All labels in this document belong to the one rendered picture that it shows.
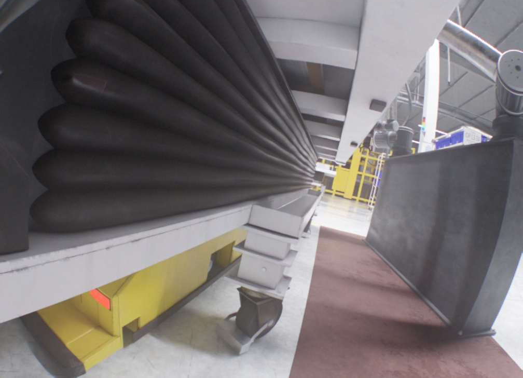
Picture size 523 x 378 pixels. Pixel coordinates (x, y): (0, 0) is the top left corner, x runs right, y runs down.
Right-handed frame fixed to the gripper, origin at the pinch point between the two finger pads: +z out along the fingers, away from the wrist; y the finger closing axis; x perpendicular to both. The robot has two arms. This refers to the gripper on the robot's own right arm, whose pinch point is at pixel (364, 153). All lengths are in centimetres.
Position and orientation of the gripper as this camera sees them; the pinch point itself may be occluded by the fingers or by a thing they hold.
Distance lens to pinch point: 252.4
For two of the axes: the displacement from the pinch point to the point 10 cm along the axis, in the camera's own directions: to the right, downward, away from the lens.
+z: -2.2, 9.7, 0.6
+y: 9.7, 2.3, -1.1
